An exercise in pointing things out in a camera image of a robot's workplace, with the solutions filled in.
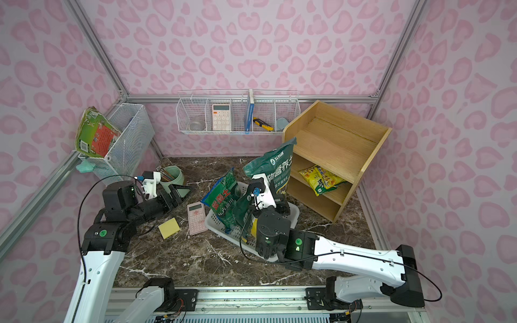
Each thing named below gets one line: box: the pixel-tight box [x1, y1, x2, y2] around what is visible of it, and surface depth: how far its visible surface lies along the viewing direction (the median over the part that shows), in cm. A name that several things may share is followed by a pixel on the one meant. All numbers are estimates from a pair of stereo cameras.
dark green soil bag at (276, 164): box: [243, 137, 297, 194], surface depth 58 cm
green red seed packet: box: [75, 106, 122, 158], surface depth 73 cm
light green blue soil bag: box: [200, 166, 238, 234], surface depth 83 cm
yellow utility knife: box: [253, 117, 274, 132], surface depth 99 cm
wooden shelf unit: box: [282, 100, 393, 224], surface depth 84 cm
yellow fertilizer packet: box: [298, 165, 347, 197], surface depth 85 cm
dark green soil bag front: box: [232, 182, 254, 240], surface depth 69 cm
